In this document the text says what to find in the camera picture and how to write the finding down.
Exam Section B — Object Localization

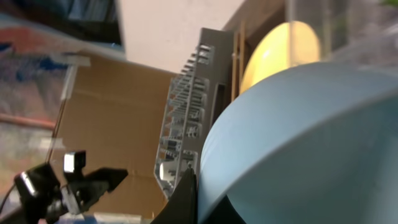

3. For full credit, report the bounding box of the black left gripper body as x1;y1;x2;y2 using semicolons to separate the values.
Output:
14;151;128;223

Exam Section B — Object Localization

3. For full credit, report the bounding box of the grey plastic dish rack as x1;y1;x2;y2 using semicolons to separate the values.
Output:
154;28;234;198

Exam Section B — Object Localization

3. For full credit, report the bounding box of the clear plastic waste bin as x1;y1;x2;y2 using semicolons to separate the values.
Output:
285;0;397;68

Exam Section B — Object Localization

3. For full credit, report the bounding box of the yellow round plate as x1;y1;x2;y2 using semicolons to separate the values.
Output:
239;21;320;94

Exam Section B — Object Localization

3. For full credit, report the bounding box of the brown cardboard board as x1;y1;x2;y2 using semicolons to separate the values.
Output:
50;54;173;218

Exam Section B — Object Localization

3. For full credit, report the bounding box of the light blue bowl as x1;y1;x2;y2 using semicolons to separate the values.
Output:
198;62;397;223

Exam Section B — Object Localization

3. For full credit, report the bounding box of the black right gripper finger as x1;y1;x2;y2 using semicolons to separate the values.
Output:
151;169;197;224

